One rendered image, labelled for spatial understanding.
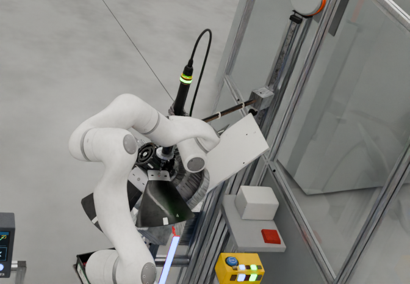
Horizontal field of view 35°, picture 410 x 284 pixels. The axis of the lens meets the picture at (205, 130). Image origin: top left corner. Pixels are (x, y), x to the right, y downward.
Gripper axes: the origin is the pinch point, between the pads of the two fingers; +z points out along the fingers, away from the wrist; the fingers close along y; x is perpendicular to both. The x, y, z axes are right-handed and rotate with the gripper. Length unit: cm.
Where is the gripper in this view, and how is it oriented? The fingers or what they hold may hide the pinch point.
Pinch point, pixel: (177, 112)
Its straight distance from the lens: 246.6
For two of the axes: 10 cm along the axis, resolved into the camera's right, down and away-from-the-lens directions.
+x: 2.6, -8.1, -5.3
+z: -2.4, -5.8, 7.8
